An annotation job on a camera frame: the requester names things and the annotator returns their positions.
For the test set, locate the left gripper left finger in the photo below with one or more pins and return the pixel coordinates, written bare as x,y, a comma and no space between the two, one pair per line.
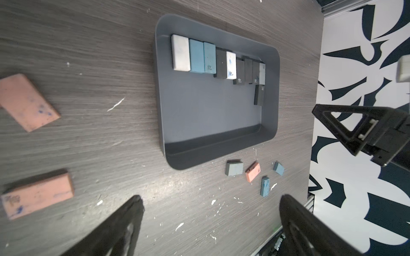
116,236

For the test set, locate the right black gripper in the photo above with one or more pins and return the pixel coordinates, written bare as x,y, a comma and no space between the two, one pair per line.
380,132

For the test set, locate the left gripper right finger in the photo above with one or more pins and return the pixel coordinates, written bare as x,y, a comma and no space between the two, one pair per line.
306,235

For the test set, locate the grey eraser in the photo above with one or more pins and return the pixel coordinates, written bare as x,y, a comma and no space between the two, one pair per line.
279,168
234,168

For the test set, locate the pink eraser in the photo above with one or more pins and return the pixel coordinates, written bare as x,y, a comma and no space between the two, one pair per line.
32,194
21,99
253,171

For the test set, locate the black eraser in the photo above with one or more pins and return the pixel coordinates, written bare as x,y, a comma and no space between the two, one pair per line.
248,70
255,72
259,95
221,65
240,73

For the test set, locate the blue eraser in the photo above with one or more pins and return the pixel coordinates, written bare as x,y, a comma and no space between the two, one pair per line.
262,74
265,186
197,57

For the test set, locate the black eraser bottom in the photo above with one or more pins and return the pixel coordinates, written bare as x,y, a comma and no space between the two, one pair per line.
248,70

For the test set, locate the dark grey storage box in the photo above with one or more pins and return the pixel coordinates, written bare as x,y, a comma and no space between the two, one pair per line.
202,118

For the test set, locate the white eraser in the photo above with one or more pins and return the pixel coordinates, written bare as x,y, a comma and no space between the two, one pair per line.
231,65
181,53

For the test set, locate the teal eraser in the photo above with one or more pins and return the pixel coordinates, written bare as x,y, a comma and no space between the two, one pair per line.
210,58

